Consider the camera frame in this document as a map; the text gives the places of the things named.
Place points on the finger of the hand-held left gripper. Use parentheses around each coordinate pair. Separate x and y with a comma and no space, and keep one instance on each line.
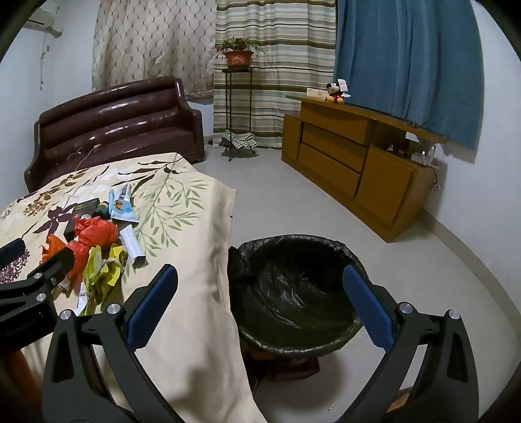
(12,250)
(53,266)

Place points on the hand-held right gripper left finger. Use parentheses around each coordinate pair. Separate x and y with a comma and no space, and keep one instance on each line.
(152,305)

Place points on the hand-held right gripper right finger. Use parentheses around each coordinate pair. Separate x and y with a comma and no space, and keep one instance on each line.
(366,305)

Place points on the orange plastic bag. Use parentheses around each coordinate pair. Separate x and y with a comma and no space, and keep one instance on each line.
(77,258)

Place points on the small black box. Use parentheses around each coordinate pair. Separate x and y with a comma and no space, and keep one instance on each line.
(69,230)

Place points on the green packet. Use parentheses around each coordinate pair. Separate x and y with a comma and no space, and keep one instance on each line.
(93,280)

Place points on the yellow wrapper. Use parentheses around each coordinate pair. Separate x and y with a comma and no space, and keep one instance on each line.
(114,272)

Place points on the red plastic bag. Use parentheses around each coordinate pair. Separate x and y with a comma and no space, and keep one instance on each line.
(95,232)

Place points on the dark green bottle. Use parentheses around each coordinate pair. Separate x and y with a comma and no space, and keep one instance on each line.
(99,211)

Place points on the trash bin with black bag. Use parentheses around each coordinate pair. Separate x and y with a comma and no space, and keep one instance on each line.
(293,284)

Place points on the blue white packet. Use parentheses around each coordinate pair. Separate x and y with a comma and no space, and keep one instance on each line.
(122,203)

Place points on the floral cream tablecloth table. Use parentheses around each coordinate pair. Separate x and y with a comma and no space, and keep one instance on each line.
(195,244)

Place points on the brown bin stand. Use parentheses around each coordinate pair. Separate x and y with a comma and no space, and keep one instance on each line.
(285,362)

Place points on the wooden cabinet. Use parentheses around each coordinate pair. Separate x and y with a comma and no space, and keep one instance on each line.
(382,191)

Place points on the white upright device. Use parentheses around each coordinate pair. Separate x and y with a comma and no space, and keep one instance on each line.
(424,156)

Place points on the brown leather sofa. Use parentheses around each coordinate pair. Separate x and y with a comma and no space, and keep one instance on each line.
(114,118)

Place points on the checked cloth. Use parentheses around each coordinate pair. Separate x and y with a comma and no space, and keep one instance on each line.
(240,139)

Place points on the mouse plush toy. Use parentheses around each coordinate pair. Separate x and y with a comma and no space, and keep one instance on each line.
(336,96)

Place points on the tissue box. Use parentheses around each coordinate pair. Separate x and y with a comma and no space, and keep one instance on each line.
(316,93)

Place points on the striped curtain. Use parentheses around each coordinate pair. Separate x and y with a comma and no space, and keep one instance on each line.
(285,81)

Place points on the blue curtain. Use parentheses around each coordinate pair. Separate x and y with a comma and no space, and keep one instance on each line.
(407,61)

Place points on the beige diamond-pattern curtain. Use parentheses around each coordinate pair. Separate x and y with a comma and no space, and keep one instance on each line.
(154,40)

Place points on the black metal plant stand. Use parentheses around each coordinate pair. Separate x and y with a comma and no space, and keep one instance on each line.
(237,69)

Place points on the potted plant in orange pot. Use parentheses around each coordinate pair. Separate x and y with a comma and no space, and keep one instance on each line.
(238,58)

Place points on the wall air conditioner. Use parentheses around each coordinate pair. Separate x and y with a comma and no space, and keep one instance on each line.
(42,22)

